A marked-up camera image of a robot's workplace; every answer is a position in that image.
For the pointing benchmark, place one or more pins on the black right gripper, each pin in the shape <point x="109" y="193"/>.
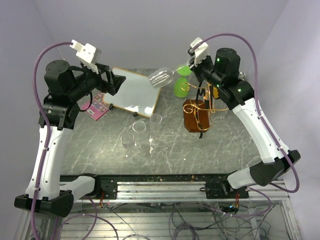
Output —
<point x="196" y="69"/>

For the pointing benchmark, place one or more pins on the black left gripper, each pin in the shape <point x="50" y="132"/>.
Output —
<point x="114" y="82"/>

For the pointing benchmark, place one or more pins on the green plastic wine glass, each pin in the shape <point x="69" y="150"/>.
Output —
<point x="181" y="87"/>

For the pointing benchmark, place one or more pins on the orange plastic wine glass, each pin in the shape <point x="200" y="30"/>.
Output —
<point x="215" y="93"/>

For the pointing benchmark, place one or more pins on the clear wine glass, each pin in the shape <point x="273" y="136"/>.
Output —
<point x="164" y="76"/>
<point x="139" y="129"/>
<point x="128" y="142"/>

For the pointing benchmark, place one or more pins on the clear wine glass front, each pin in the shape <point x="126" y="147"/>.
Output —
<point x="128" y="142"/>

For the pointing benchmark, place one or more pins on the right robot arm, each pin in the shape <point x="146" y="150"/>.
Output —
<point x="239" y="96"/>

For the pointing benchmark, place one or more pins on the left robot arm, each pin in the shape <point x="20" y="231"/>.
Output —
<point x="66" y="84"/>

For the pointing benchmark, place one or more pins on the clear tall flute glass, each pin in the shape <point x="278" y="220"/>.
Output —
<point x="155" y="123"/>

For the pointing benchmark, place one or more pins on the gold framed whiteboard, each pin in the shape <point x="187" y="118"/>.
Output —
<point x="135" y="94"/>

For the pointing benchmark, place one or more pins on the pink sticker book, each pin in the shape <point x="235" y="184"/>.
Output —
<point x="96" y="107"/>

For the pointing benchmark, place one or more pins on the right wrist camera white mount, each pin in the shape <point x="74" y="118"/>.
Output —
<point x="197" y="51"/>

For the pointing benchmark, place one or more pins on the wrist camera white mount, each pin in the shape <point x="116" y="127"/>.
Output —
<point x="87" y="54"/>
<point x="197" y="51"/>

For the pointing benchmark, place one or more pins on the gold wire wine glass rack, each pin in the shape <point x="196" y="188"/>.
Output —
<point x="197" y="112"/>

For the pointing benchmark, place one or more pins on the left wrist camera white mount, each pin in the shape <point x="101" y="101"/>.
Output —
<point x="87" y="54"/>

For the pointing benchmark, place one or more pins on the aluminium mounting rail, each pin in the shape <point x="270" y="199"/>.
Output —
<point x="143" y="192"/>

